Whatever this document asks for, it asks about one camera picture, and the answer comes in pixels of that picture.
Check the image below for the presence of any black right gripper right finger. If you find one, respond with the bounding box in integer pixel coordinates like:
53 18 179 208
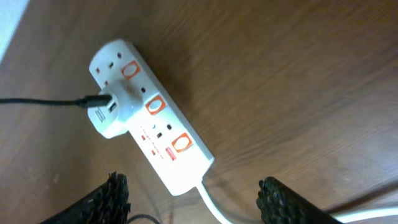
256 177 341 224

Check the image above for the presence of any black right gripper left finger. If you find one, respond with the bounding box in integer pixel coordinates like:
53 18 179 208
42 172 131 224

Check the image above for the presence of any white power strip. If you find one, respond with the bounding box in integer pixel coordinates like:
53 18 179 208
89 39 215 196

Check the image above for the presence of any black charger cable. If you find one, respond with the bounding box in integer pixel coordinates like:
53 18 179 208
0 93 162 224

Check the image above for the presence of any white USB charger adapter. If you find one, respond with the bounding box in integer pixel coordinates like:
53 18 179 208
88 80 143 139

